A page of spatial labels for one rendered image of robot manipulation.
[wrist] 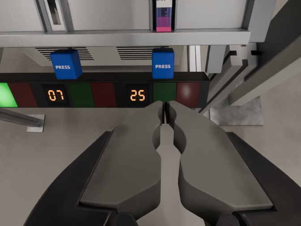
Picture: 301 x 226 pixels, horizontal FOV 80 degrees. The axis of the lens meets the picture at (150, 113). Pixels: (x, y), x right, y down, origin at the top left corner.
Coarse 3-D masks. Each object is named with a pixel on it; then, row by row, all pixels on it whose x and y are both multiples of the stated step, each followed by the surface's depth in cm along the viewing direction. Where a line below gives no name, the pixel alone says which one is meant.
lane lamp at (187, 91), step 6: (180, 84) 23; (186, 84) 23; (192, 84) 23; (198, 84) 23; (180, 90) 23; (186, 90) 23; (192, 90) 23; (198, 90) 23; (180, 96) 24; (186, 96) 24; (192, 96) 24; (180, 102) 24; (186, 102) 24; (192, 102) 24
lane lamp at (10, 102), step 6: (0, 84) 24; (6, 84) 24; (0, 90) 24; (6, 90) 24; (0, 96) 25; (6, 96) 25; (12, 96) 25; (0, 102) 25; (6, 102) 25; (12, 102) 25
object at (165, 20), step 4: (156, 8) 16; (160, 8) 16; (164, 8) 16; (168, 8) 16; (156, 12) 17; (160, 12) 17; (164, 12) 17; (168, 12) 16; (156, 16) 17; (160, 16) 17; (164, 16) 17; (168, 16) 17; (156, 20) 17; (160, 20) 17; (164, 20) 17; (168, 20) 17; (156, 24) 17; (160, 24) 17; (164, 24) 17; (168, 24) 17
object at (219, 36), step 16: (0, 32) 19; (16, 32) 19; (32, 32) 19; (48, 32) 18; (64, 32) 18; (80, 32) 18; (96, 32) 18; (112, 32) 18; (128, 32) 17; (144, 32) 17; (160, 32) 17; (176, 32) 17; (192, 32) 17; (208, 32) 17; (224, 32) 17; (240, 32) 17
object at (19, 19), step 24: (0, 0) 18; (24, 0) 18; (72, 0) 18; (96, 0) 18; (120, 0) 17; (144, 0) 17; (192, 0) 17; (216, 0) 17; (240, 0) 17; (0, 24) 19; (24, 24) 19; (48, 24) 19; (72, 24) 19; (96, 24) 19; (120, 24) 19; (144, 24) 18; (192, 24) 18; (216, 24) 18; (240, 24) 18
